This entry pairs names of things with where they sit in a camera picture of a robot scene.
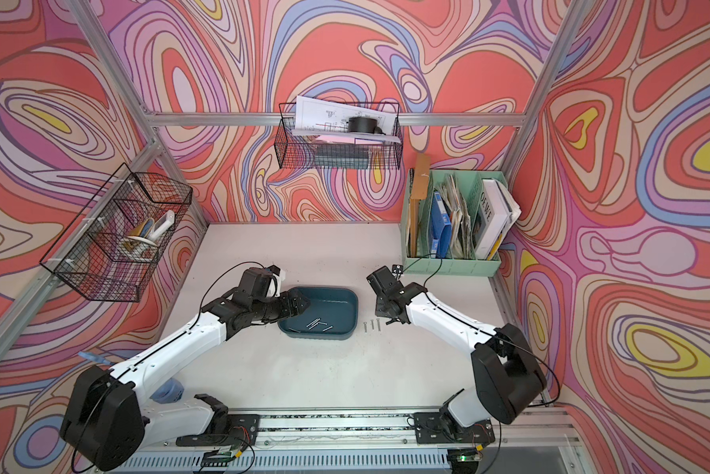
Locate white paper sheets in basket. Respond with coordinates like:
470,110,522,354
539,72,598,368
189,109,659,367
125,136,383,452
291,96,402,144

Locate black wire basket left wall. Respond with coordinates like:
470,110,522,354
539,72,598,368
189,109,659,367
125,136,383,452
40,164,193,302

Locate aluminium rear cross bar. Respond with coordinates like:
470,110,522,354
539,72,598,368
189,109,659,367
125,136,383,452
146,111,528,128

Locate aluminium frame post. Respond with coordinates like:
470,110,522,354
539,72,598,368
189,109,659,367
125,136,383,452
63,0,208,226
500,0,594,183

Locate black wire basket wall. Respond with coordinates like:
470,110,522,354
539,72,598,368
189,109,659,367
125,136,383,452
274,96,403,171
40,164,193,302

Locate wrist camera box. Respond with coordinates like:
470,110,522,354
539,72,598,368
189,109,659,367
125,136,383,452
367,266,403,295
238,266,286,299

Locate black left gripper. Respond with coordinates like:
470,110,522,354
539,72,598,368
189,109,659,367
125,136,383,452
249,287,311,323

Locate white book in organizer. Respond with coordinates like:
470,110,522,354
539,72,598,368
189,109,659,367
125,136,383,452
473,179,521,261

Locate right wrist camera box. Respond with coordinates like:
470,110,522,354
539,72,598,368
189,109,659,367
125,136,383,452
367,266,403,295

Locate green plastic file organizer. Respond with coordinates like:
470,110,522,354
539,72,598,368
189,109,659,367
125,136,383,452
399,170,507,278

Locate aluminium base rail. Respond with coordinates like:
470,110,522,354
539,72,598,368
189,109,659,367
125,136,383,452
117,407,596,473

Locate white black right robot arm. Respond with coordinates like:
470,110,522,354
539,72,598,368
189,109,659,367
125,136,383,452
369,274,546,440

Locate white tube in left basket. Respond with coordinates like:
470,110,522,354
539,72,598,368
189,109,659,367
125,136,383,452
147,211,175,242

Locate black wire basket rear wall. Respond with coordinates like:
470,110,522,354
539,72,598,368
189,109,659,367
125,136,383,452
274,96,403,171

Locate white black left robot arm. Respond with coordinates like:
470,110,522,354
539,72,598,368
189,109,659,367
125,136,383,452
60,290,311,471

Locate brown cardboard folder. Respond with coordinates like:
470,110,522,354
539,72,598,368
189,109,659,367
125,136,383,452
408,153,431,257

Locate aluminium frame post left rear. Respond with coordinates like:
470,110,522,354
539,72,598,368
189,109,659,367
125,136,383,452
63,0,208,226

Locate aluminium frame post right rear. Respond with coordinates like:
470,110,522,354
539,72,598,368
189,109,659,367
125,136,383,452
500,0,594,183

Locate blue binder in organizer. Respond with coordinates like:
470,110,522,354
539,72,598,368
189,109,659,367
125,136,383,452
429,192,453,259

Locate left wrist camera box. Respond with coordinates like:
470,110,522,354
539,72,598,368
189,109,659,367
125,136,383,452
238,266,286,299

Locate teal plastic storage box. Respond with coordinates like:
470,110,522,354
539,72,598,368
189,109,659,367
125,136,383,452
278,286,359,340

